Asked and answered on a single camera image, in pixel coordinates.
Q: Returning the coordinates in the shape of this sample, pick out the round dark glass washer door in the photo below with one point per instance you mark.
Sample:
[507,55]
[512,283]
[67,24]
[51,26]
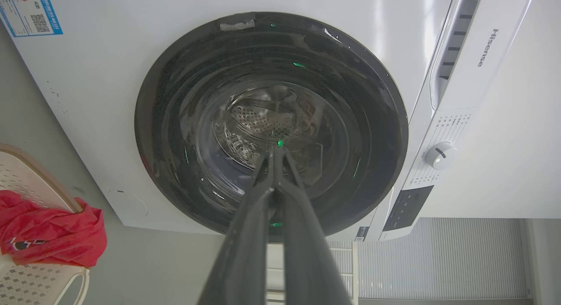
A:
[219,121]

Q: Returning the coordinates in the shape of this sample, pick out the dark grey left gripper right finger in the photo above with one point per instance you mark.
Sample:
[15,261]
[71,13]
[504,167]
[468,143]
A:
[307,252]

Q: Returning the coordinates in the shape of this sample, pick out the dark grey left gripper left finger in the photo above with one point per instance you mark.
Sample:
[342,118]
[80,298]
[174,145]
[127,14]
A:
[239,252]

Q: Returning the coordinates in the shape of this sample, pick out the black washer display panel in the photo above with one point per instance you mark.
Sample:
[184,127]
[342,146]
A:
[406,208]

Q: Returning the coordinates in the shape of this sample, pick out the white Hisense washing machine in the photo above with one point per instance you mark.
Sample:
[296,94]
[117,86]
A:
[105,103]

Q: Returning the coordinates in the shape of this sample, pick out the red garment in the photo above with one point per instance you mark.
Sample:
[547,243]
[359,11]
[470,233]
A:
[52,235]

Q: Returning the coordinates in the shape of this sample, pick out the white detergent drawer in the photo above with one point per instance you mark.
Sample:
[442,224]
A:
[471,46]

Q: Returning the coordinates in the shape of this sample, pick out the white slatted shelf unit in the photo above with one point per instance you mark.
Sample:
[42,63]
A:
[346,265]

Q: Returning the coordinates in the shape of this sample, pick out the blue energy label sticker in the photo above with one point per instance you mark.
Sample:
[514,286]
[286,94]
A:
[30,11]

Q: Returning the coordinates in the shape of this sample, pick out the white washer control knob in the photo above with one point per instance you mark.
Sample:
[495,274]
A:
[439,155]

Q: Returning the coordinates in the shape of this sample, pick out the cream perforated laundry basket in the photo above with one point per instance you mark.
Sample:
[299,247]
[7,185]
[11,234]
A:
[26,278]

